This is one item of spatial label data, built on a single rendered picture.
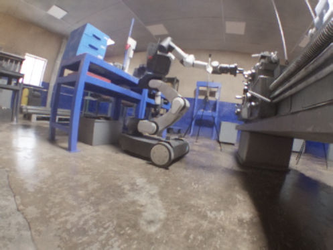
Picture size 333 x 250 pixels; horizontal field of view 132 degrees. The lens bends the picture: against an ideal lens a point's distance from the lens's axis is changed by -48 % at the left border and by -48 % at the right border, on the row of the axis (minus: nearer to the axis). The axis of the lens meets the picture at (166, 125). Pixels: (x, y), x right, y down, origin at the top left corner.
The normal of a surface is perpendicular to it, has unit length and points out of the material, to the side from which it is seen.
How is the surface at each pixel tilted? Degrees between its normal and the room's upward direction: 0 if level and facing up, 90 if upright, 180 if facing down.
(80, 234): 0
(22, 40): 90
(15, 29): 90
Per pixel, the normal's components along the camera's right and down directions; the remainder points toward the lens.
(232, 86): -0.37, -0.03
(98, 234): 0.14, -0.99
